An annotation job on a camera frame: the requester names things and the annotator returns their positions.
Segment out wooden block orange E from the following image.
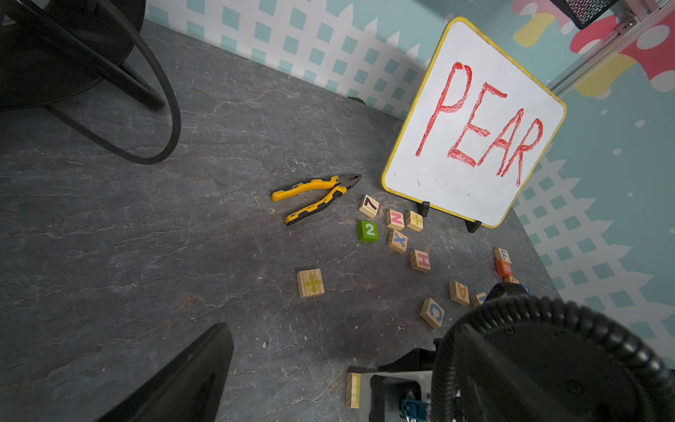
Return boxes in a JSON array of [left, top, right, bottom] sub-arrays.
[[346, 373, 361, 409]]

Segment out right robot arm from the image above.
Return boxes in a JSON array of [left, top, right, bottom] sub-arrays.
[[346, 283, 674, 421]]

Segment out green block number 2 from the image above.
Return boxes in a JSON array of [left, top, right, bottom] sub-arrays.
[[357, 221, 380, 243]]

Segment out whiteboard with PEAR writing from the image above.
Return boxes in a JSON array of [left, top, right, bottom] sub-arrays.
[[381, 18, 567, 229]]

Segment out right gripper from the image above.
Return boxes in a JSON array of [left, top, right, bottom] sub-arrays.
[[358, 348, 436, 421]]

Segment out wooden block orange A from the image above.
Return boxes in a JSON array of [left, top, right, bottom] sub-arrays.
[[448, 281, 470, 306]]

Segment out wooden block blue X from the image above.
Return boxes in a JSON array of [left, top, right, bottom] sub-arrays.
[[387, 230, 408, 254]]

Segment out wooden block purple 7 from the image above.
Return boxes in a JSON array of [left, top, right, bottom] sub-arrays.
[[359, 194, 380, 219]]

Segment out black cable reel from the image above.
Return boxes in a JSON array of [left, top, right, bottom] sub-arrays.
[[1, 1, 181, 165]]

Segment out wooden block green plus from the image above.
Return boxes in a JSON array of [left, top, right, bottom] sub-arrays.
[[405, 210, 424, 232]]

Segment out wooden block blue R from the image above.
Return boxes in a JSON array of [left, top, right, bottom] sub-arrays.
[[470, 292, 487, 307]]

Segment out wooden block green divide sign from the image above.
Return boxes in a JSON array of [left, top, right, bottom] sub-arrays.
[[296, 269, 325, 299]]

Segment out wooden block blue C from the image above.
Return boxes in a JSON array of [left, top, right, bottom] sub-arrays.
[[420, 298, 445, 330]]

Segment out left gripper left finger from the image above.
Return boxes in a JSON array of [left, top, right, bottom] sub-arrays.
[[100, 323, 234, 421]]

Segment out wooden block pink N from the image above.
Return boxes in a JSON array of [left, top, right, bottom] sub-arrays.
[[386, 209, 405, 230]]

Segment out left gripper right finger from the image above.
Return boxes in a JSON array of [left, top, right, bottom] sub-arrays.
[[455, 325, 593, 421]]

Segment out yellow black pliers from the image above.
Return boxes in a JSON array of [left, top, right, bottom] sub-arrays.
[[271, 173, 362, 226]]

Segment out black wire mesh basket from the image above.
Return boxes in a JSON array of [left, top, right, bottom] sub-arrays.
[[551, 0, 617, 29]]

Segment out wooden block pink H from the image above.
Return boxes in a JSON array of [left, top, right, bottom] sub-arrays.
[[410, 250, 432, 272]]

